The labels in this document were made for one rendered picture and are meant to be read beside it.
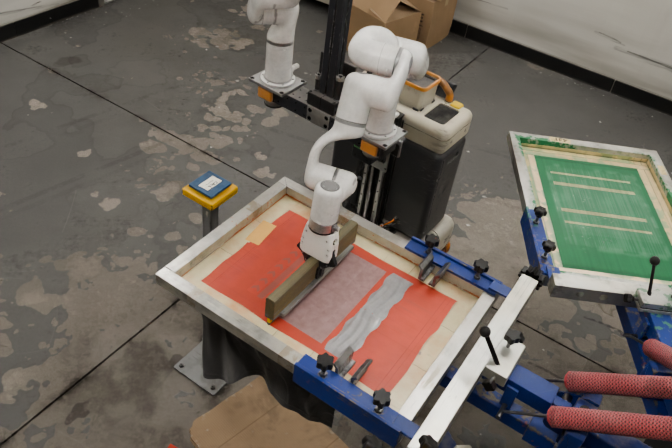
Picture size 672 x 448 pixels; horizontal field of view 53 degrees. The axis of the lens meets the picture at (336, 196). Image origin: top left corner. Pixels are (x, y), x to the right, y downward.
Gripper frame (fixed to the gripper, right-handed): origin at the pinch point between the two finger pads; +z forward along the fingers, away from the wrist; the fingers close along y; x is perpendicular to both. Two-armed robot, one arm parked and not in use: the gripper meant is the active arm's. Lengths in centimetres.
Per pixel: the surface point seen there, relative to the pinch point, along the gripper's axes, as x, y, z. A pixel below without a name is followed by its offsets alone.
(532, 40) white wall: -386, 53, 52
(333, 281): -4.4, -4.6, 5.2
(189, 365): -15, 57, 99
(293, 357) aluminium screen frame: 26.9, -13.0, 4.1
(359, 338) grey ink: 8.7, -21.8, 5.7
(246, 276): 10.1, 15.7, 6.4
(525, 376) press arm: 0, -63, -3
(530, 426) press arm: 1, -69, 9
